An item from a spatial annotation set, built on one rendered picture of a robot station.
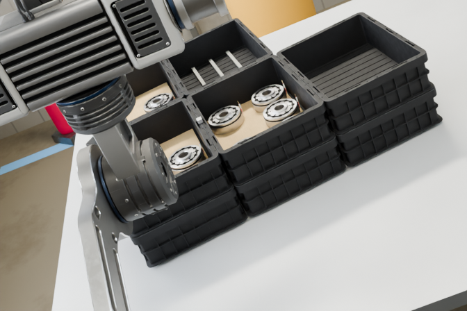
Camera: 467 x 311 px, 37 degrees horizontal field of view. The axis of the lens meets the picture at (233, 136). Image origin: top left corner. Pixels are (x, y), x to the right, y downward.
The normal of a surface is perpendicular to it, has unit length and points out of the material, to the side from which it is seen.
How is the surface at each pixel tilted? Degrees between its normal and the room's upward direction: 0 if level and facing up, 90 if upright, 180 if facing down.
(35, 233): 0
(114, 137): 90
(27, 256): 0
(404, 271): 0
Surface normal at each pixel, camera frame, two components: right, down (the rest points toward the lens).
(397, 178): -0.35, -0.79
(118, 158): 0.13, 0.49
